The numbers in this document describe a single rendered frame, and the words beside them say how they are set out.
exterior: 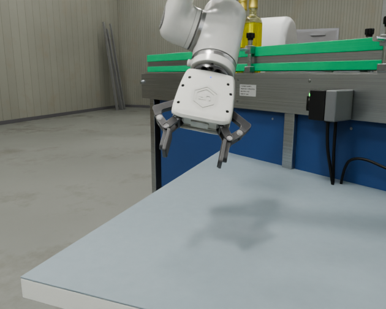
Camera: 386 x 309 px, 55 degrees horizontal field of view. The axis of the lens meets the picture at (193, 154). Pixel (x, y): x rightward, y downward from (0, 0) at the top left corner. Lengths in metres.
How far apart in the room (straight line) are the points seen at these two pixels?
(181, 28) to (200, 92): 0.13
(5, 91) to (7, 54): 0.77
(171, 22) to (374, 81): 0.56
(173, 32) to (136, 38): 11.35
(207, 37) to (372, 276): 0.47
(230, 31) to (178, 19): 0.10
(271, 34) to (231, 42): 2.24
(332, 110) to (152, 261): 0.61
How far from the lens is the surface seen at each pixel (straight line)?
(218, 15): 0.72
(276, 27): 2.96
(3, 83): 8.86
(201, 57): 0.66
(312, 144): 1.17
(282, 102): 1.21
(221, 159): 0.59
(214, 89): 0.64
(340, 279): 0.62
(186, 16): 0.69
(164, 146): 0.59
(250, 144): 1.35
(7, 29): 9.05
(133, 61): 12.08
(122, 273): 0.60
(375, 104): 1.04
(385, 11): 1.40
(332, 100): 1.01
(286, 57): 1.23
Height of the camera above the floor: 1.05
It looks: 12 degrees down
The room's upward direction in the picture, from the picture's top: straight up
